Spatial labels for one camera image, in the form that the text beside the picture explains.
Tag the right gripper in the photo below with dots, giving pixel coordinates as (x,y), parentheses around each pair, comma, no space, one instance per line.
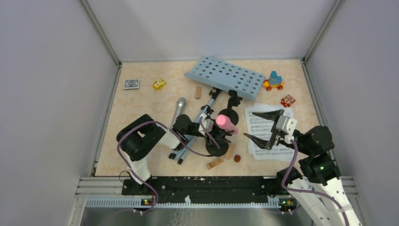
(271,115)

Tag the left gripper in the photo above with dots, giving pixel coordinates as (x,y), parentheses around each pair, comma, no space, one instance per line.
(219,130)

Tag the black round microphone stand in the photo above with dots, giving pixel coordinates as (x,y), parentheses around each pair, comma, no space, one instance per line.
(233,101)

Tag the grey microphone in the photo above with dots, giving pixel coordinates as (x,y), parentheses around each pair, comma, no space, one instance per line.
(180,106)

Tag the light blue music stand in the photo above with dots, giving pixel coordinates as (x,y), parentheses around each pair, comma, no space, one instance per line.
(224,76)

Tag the black stand of pink microphone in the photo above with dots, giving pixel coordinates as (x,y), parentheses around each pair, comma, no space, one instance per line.
(217,148)

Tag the pink microphone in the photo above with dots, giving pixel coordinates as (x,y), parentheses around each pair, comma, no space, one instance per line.
(224,122)

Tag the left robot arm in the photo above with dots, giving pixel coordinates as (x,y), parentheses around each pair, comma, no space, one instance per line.
(137,139)

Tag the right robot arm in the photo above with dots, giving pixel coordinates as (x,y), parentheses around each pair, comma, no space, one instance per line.
(313,177)

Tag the wooden block near stand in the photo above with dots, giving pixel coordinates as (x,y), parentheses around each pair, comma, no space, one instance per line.
(229,152)

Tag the wooden arch block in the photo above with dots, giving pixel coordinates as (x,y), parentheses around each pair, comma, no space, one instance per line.
(217,161)

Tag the brown wooden cylinder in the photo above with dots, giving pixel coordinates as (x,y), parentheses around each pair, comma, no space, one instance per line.
(237,158)

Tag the red owl toy block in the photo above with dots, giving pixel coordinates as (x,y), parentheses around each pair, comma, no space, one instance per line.
(287,101)

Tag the small wooden block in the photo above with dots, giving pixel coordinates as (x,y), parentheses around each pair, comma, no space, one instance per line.
(197,93)

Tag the blue toy car blocks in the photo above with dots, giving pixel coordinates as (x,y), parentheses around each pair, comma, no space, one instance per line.
(273,82)

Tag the yellow owl toy block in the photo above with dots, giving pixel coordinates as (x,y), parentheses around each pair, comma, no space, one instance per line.
(159,84)

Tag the small grey picture card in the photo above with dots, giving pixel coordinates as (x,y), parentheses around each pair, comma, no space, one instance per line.
(131,84)

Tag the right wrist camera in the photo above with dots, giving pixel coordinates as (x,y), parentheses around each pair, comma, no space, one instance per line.
(285,127)

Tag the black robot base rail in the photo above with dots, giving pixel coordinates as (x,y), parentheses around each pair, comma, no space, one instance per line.
(207,190)

